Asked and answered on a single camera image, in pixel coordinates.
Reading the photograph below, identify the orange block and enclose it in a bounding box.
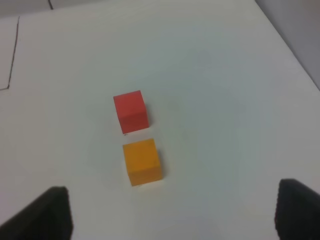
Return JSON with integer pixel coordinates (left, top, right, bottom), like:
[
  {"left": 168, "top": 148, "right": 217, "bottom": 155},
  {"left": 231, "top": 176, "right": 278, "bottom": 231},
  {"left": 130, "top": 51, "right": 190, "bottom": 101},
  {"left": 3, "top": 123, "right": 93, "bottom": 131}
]
[{"left": 122, "top": 138, "right": 163, "bottom": 187}]

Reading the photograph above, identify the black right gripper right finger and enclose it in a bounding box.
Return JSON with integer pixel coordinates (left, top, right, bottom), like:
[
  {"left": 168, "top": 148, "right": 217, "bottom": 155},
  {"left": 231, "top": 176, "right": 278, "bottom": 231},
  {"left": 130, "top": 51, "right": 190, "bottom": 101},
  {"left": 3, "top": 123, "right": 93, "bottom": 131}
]
[{"left": 274, "top": 178, "right": 320, "bottom": 240}]

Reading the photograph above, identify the red block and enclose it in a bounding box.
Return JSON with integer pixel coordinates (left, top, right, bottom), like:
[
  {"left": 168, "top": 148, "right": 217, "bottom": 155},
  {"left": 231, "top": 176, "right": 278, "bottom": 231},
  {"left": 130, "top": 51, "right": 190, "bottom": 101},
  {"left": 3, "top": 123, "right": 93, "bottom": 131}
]
[{"left": 113, "top": 90, "right": 150, "bottom": 134}]

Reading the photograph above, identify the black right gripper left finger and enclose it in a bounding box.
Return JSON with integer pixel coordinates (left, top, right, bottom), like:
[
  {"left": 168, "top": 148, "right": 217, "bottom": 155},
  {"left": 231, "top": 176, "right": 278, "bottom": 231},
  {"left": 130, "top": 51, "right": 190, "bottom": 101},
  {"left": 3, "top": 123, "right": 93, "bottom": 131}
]
[{"left": 0, "top": 186, "right": 74, "bottom": 240}]

